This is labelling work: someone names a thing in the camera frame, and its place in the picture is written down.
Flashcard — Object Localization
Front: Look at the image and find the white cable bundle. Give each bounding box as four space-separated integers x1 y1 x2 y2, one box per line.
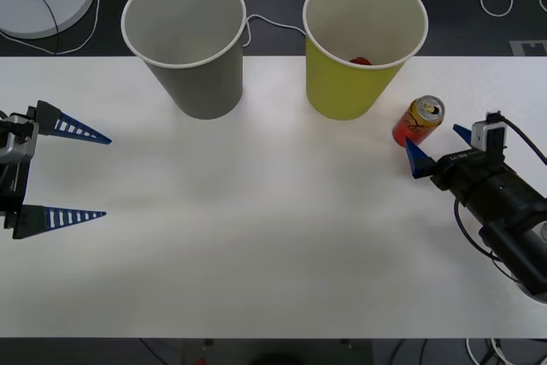
464 337 516 365

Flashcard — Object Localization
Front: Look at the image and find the thin black cable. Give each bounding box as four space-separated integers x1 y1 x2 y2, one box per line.
8 0 61 56

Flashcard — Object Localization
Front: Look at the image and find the white power strip cable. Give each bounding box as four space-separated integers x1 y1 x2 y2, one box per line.
111 0 309 48

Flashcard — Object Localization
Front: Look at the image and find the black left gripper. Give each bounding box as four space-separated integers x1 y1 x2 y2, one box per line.
0 99 113 241

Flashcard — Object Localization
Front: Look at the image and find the orange red drink can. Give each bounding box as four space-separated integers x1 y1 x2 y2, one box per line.
392 94 446 148

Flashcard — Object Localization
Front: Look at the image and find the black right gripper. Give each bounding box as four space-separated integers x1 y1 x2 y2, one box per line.
404 123 509 192

